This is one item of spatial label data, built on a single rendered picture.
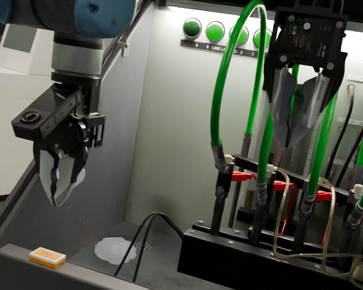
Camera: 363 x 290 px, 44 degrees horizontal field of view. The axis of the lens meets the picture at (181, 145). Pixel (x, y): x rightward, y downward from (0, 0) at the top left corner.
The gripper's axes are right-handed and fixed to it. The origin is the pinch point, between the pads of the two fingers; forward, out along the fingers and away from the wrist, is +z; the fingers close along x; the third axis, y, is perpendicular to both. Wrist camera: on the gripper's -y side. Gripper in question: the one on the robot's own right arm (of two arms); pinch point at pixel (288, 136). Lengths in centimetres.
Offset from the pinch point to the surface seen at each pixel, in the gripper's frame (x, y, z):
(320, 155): 4.3, -13.4, 3.7
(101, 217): -43, -43, 35
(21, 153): -204, -231, 87
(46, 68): -199, -244, 21
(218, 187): -12.0, -25.9, 15.9
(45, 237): -43, -18, 32
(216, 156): -12.0, -18.7, 8.5
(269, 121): -4.0, -13.2, 0.3
